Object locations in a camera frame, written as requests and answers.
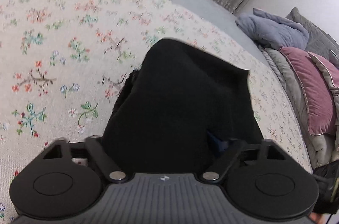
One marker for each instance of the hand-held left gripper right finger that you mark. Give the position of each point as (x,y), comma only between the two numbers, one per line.
(215,143)

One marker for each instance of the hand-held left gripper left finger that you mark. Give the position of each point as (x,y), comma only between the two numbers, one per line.
(100,157)

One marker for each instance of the black pants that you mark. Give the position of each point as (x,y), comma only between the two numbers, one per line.
(180,94)

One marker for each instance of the grey quilt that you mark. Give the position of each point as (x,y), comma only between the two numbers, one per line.
(291,86)

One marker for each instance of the pink pillow with white piping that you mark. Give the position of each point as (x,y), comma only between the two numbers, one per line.
(324,63)

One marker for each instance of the blue-grey blanket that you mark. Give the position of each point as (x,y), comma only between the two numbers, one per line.
(272,27)

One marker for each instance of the floral print mat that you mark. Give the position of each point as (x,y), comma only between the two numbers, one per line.
(66,27)

